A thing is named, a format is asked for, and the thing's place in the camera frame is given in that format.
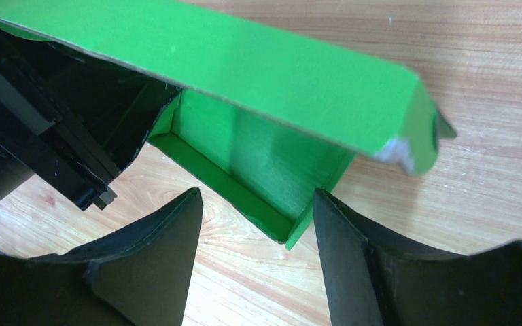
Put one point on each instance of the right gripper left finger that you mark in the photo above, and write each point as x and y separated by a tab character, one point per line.
137	275

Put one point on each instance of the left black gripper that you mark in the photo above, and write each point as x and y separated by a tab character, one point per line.
75	121

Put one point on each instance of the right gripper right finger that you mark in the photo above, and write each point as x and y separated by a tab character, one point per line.
376	276

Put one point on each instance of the green paper box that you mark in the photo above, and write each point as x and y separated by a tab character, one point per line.
264	116

